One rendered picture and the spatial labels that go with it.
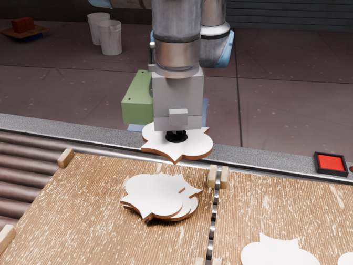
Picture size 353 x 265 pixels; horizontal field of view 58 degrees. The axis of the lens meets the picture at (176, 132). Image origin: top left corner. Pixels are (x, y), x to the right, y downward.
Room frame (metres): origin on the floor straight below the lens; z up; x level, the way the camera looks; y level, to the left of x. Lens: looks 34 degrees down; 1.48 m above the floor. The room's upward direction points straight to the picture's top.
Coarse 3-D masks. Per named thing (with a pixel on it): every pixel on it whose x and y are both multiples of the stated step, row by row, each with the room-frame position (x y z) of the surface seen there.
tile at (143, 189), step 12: (132, 180) 0.55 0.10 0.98; (144, 180) 0.55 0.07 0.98; (156, 180) 0.55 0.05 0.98; (168, 180) 0.55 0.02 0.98; (132, 192) 0.51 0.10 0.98; (144, 192) 0.51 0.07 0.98; (156, 192) 0.51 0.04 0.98; (168, 192) 0.51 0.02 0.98; (180, 192) 0.52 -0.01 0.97; (132, 204) 0.48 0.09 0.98; (144, 204) 0.48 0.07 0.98; (156, 204) 0.48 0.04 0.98; (168, 204) 0.48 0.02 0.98; (180, 204) 0.48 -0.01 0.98; (144, 216) 0.44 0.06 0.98; (156, 216) 0.45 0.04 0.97; (168, 216) 0.45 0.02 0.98
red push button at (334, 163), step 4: (320, 156) 0.70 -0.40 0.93; (324, 156) 0.70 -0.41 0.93; (328, 156) 0.70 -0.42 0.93; (320, 160) 0.68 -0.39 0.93; (324, 160) 0.68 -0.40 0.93; (328, 160) 0.68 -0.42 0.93; (332, 160) 0.68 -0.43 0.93; (336, 160) 0.68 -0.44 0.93; (340, 160) 0.68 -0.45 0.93; (320, 164) 0.67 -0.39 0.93; (324, 164) 0.67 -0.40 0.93; (328, 164) 0.67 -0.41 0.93; (332, 164) 0.67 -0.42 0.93; (336, 164) 0.67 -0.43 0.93; (340, 164) 0.67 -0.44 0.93; (328, 168) 0.65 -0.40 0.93; (332, 168) 0.65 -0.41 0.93; (336, 168) 0.65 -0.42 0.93; (340, 168) 0.65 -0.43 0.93
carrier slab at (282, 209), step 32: (224, 192) 0.55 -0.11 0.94; (256, 192) 0.55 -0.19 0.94; (288, 192) 0.55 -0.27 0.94; (320, 192) 0.55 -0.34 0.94; (352, 192) 0.55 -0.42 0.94; (224, 224) 0.46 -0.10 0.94; (256, 224) 0.46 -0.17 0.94; (288, 224) 0.46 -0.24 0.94; (320, 224) 0.46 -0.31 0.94; (352, 224) 0.46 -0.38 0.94; (224, 256) 0.38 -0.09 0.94; (320, 256) 0.38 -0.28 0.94
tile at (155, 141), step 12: (144, 132) 0.52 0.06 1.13; (156, 132) 0.52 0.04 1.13; (192, 132) 0.52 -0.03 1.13; (204, 132) 0.52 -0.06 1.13; (144, 144) 0.48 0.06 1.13; (156, 144) 0.48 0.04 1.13; (168, 144) 0.48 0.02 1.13; (180, 144) 0.48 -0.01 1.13; (192, 144) 0.48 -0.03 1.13; (204, 144) 0.48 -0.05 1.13; (168, 156) 0.45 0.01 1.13; (180, 156) 0.45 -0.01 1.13; (192, 156) 0.45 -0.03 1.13; (204, 156) 0.46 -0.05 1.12
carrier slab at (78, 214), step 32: (96, 160) 0.68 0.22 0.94; (128, 160) 0.68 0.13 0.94; (64, 192) 0.55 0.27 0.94; (96, 192) 0.55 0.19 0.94; (32, 224) 0.46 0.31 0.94; (64, 224) 0.46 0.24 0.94; (96, 224) 0.46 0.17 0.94; (128, 224) 0.46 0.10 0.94; (160, 224) 0.46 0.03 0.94; (192, 224) 0.46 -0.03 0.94; (0, 256) 0.38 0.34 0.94; (32, 256) 0.38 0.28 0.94; (64, 256) 0.38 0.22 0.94; (96, 256) 0.38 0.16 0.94; (128, 256) 0.38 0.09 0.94; (160, 256) 0.38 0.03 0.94; (192, 256) 0.38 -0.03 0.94
